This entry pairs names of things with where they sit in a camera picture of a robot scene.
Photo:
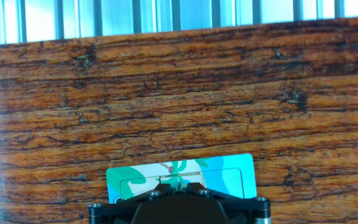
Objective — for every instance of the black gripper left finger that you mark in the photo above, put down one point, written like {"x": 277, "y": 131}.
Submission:
{"x": 117, "y": 208}

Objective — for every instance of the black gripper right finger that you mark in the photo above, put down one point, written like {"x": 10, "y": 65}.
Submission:
{"x": 244, "y": 208}

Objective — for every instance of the car picture puzzle board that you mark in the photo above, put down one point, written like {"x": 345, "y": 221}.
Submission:
{"x": 228, "y": 177}

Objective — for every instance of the wood grain mat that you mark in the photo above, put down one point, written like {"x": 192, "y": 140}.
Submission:
{"x": 179, "y": 109}

